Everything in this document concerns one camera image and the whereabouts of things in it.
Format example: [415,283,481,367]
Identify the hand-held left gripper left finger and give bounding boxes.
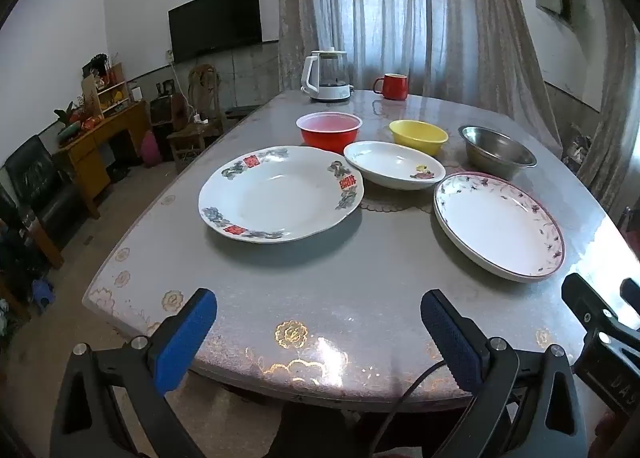
[49,287,218,458]

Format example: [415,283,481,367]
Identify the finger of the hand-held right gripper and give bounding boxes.
[620,277,640,314]
[561,273,640,420]

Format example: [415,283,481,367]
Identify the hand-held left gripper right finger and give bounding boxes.
[420,289,589,458]

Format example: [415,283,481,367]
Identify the white plate purple floral rim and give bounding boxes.
[433,172,566,284]

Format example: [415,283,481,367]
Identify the large white plate red marks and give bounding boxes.
[198,145,364,244]

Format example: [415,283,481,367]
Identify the stainless steel bowl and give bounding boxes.
[459,125,537,179]

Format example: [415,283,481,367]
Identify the small white plate flower print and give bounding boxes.
[343,141,446,190]

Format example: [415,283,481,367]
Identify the yellow plastic bowl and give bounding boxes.
[389,119,449,157]

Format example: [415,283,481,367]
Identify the red plastic bowl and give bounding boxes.
[296,112,363,151]

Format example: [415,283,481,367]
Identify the lace table doily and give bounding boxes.
[360,193,437,214]

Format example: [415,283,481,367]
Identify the blue plastic stool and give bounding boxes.
[31,278,55,311]

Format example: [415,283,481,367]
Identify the grey side curtain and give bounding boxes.
[575,0,640,209]

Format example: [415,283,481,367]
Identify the pink bag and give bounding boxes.
[140,131,161,167]

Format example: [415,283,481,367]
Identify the wooden chair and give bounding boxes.
[167,65,223,174]

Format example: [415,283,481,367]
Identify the wooden cabinet with shelves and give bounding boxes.
[52,63,151,219]

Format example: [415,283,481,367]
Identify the black leather sofa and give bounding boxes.
[0,135,81,249]

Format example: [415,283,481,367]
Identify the red mug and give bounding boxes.
[373,73,409,100]

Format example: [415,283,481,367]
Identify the white electric glass kettle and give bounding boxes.
[301,49,355,102]

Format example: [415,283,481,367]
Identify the grey sheer window curtain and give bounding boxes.
[276,0,561,154]

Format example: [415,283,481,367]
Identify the black cable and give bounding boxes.
[385,360,453,458]

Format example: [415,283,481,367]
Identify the black wall television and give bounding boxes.
[168,0,263,63]

